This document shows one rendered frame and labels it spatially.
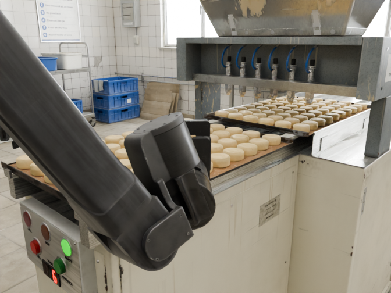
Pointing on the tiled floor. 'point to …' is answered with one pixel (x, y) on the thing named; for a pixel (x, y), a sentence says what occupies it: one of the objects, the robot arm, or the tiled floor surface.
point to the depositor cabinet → (341, 220)
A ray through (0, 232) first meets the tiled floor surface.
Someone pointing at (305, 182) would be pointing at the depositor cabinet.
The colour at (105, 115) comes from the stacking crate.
